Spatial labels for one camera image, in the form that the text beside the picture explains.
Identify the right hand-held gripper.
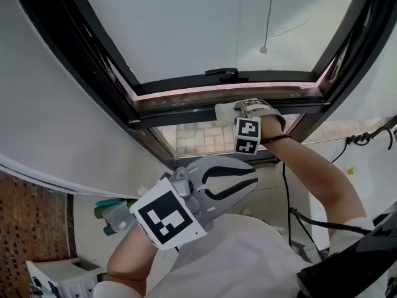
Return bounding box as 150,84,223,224
233,99,286,155

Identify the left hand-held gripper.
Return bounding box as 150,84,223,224
129,155,259,250

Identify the white cleaning cloth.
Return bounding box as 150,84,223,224
215,102,241,125

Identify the black window frame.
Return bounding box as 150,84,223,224
9,0,397,167

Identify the person's left forearm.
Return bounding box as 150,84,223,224
107,225,162,282

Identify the person's right forearm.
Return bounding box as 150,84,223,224
259,115,367,238

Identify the person's white shirt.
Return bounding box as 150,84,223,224
92,212,376,298

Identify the clear plastic bag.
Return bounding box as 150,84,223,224
105,201,137,234

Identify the white socket box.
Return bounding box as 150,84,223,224
26,258,105,298

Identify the dark wrist bracelet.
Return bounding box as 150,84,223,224
260,134,294,144

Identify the thin blind pull cord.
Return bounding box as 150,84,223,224
259,0,275,55

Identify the thin black cord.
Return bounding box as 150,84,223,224
330,141,349,164

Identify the black cable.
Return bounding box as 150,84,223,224
282,161,373,260

